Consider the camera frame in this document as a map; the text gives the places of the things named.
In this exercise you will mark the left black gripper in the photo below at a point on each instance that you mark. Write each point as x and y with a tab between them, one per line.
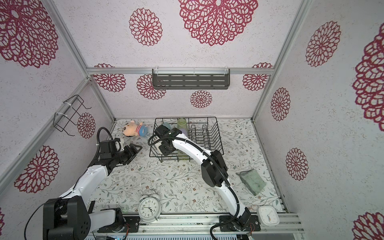
131	154

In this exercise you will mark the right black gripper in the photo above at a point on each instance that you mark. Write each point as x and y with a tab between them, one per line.
165	152

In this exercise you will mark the tall green translucent cup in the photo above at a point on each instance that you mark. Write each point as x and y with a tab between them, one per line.
182	125

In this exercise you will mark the black wire dish rack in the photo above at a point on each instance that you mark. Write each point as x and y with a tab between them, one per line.
204	131

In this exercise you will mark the pale yellow-green cup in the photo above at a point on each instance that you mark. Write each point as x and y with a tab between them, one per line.
182	156

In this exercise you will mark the teal translucent cup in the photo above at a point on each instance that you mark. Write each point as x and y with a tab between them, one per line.
167	125

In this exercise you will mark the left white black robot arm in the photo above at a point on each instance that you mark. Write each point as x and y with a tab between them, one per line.
67	217

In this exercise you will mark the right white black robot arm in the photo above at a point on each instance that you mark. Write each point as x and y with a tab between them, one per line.
214	173

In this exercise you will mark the plush doll toy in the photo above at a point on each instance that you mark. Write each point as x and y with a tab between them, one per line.
132	129

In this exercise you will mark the white twin-bell alarm clock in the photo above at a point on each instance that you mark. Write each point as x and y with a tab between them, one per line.
150	208

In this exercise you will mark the green sponge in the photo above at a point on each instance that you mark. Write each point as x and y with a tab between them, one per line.
252	180

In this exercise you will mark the white square timer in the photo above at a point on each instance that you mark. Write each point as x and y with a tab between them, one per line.
268	216

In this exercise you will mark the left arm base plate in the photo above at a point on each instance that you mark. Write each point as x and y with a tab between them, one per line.
113	221

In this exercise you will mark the black wire wall holder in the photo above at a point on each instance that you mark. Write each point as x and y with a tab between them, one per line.
64	117

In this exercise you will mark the grey slotted wall shelf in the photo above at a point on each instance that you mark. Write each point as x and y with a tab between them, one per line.
191	80

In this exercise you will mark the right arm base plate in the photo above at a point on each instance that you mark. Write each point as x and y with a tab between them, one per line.
252	225

